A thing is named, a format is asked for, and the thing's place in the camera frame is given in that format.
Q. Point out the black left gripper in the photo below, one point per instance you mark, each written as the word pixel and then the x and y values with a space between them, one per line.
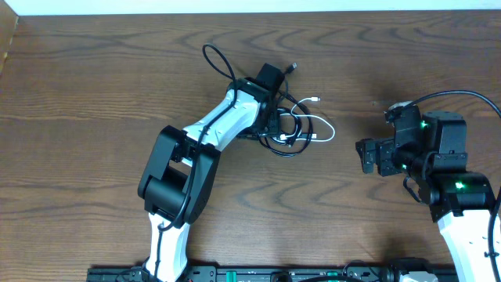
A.
pixel 269 131

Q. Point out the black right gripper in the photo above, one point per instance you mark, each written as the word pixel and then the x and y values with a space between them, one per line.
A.
pixel 384 148

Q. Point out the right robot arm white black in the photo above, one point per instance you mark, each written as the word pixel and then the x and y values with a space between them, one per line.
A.
pixel 430 149

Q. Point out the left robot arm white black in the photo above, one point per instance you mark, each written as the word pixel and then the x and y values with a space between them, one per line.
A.
pixel 178 178

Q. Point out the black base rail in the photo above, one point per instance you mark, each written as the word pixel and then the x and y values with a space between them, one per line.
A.
pixel 219 274

